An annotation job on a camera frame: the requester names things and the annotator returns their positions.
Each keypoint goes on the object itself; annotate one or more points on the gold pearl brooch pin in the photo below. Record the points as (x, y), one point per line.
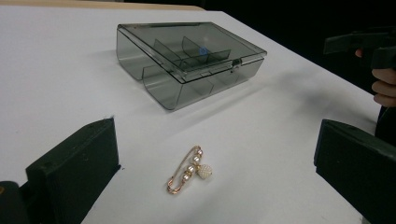
(190, 170)

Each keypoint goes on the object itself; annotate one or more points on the transparent grey compartment box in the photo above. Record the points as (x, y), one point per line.
(190, 62)

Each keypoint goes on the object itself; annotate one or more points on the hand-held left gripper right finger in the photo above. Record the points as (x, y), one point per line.
(358, 168)

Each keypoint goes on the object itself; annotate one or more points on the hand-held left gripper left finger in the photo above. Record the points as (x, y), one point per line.
(74, 168)

